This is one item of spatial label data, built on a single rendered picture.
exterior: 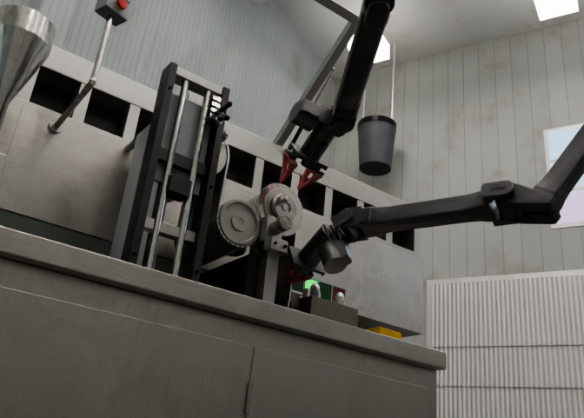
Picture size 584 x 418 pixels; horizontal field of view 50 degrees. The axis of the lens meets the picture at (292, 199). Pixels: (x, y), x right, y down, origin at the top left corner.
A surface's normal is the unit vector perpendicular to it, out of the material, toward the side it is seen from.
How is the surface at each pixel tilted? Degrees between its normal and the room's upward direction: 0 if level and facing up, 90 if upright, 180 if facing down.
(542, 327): 90
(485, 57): 90
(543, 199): 76
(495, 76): 90
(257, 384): 90
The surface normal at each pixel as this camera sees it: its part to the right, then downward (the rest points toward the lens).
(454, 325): -0.49, -0.40
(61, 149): 0.59, -0.29
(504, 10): -0.10, 0.91
